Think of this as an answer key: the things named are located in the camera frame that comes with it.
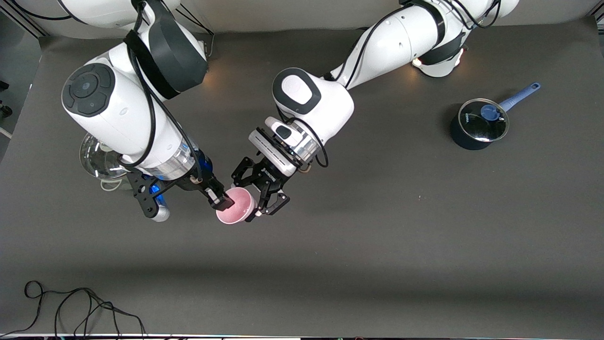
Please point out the dark blue saucepan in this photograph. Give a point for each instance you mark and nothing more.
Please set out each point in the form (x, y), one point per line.
(465, 139)

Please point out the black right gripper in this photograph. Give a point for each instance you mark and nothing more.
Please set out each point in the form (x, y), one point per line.
(200, 182)

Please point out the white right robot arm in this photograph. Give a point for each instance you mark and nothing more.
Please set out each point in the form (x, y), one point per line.
(108, 108)

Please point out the pink cup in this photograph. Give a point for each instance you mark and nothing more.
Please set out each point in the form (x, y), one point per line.
(238, 208)

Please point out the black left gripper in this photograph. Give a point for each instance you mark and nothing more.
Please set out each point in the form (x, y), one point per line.
(267, 176)

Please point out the glass lid with blue knob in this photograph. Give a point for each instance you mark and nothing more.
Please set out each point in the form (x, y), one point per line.
(476, 127)

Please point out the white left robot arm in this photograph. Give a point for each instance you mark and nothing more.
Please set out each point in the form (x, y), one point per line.
(377, 47)

